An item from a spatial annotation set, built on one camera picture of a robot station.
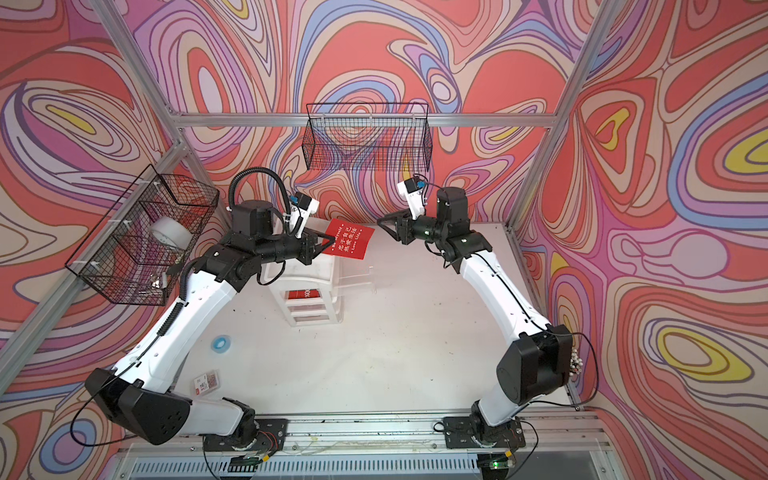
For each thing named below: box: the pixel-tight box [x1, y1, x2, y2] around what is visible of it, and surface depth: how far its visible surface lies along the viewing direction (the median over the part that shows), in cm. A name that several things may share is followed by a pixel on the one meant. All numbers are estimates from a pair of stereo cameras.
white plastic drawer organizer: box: [269, 254, 344, 327], surface depth 84 cm
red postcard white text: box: [322, 218, 375, 260], surface depth 74 cm
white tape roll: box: [150, 216, 193, 250], surface depth 76 cm
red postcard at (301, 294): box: [288, 289, 319, 299], surface depth 93 cm
